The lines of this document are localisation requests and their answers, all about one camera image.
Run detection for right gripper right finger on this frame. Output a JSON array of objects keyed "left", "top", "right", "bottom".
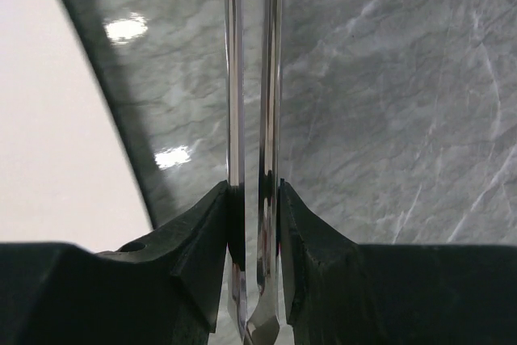
[{"left": 279, "top": 182, "right": 516, "bottom": 344}]

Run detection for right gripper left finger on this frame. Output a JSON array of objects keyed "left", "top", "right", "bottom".
[{"left": 1, "top": 182, "right": 228, "bottom": 344}]

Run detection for metal tongs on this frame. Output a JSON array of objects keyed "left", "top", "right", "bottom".
[{"left": 225, "top": 0, "right": 283, "bottom": 344}]

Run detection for white rectangular plate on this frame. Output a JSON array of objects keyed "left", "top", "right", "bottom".
[{"left": 1, "top": 0, "right": 151, "bottom": 251}]

